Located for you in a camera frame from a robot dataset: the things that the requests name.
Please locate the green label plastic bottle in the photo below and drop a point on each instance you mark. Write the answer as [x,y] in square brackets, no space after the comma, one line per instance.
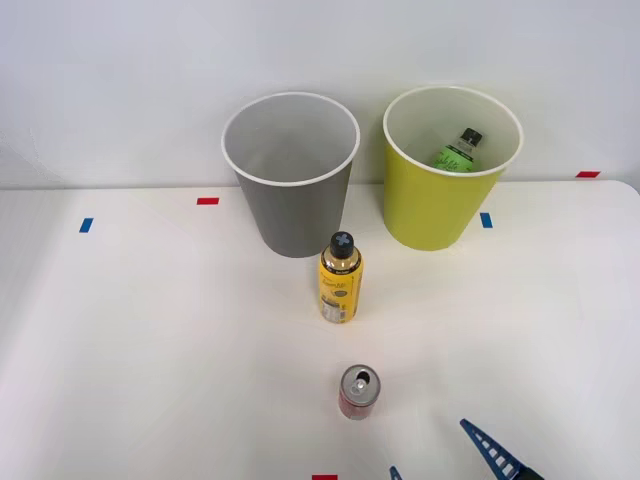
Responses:
[456,156]

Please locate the red drink can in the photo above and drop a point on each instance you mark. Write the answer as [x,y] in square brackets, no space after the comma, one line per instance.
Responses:
[359,392]

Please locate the yellow label plastic bottle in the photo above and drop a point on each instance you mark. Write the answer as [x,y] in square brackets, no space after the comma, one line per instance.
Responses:
[340,290]

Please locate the grey plastic waste bin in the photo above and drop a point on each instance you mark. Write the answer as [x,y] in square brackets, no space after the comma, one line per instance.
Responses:
[295,215]

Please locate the yellow-green plastic waste bin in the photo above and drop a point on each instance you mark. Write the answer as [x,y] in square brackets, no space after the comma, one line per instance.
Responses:
[430,210]

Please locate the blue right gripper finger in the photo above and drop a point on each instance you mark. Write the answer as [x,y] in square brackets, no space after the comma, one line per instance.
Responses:
[395,474]
[492,450]

